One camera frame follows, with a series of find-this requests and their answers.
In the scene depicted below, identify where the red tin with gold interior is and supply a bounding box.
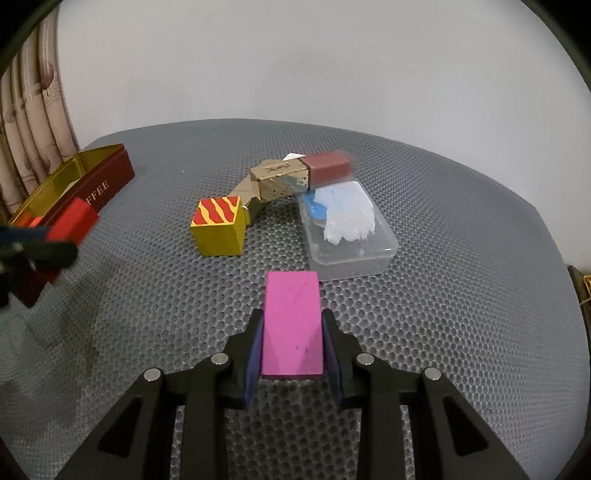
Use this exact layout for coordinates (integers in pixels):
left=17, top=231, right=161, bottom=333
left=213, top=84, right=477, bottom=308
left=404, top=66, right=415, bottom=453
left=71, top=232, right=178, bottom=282
left=8, top=143, right=136, bottom=309

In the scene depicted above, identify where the white crumpled tissue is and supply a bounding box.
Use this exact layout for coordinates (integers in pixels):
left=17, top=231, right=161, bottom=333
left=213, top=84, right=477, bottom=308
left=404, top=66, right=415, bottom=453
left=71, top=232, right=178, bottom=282
left=322, top=181, right=376, bottom=245

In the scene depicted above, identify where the pink rectangular block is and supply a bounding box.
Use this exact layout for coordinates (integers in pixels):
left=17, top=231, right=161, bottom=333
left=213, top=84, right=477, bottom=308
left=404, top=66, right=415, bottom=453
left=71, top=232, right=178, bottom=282
left=261, top=271, right=326, bottom=381

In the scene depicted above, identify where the yellow block with red stripes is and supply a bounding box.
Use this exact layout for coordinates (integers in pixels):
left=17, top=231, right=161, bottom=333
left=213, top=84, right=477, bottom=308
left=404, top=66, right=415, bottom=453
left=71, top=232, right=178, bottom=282
left=190, top=196, right=247, bottom=257

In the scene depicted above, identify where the slim gold box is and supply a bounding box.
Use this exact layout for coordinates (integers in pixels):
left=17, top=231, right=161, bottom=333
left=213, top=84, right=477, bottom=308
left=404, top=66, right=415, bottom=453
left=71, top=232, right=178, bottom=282
left=231, top=182, right=267, bottom=227

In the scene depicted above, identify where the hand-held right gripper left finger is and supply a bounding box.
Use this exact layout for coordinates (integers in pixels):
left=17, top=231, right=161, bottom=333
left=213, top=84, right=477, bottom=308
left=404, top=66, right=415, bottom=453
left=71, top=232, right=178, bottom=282
left=55, top=309, right=266, bottom=480

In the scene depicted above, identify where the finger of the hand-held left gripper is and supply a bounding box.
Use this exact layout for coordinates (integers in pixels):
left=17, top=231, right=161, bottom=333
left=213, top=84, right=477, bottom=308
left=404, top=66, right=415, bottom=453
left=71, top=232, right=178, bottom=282
left=0, top=241, right=79, bottom=309
left=0, top=224, right=51, bottom=244

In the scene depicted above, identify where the red rectangular block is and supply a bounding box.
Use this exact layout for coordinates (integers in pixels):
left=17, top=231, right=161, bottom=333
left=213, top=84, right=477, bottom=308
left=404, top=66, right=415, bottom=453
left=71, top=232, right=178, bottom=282
left=44, top=198, right=100, bottom=284

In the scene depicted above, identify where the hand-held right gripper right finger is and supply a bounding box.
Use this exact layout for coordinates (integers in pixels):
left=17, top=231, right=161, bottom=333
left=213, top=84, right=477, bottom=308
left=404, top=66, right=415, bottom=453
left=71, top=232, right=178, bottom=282
left=321, top=308, right=532, bottom=480

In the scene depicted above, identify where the gold box with dotted face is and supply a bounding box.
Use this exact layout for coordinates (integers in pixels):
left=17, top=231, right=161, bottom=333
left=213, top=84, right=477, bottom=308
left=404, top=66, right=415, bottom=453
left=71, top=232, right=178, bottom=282
left=250, top=159, right=311, bottom=202

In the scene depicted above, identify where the clear case with red insert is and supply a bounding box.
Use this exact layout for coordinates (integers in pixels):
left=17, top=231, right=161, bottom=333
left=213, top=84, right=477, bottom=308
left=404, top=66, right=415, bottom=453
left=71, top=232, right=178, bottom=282
left=302, top=150, right=357, bottom=190

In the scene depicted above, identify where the brown gold object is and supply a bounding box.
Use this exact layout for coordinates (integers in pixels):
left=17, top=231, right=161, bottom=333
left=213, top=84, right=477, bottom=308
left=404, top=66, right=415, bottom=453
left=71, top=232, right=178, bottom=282
left=568, top=265, right=591, bottom=305

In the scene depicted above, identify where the beige patterned curtain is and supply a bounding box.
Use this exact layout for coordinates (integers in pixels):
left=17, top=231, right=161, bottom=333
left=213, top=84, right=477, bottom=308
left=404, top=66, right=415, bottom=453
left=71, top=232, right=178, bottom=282
left=0, top=18, right=81, bottom=217

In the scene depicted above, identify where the clear plastic box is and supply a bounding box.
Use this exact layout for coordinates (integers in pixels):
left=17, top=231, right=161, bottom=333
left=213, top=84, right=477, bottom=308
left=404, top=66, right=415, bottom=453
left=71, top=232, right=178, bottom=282
left=298, top=180, right=400, bottom=281

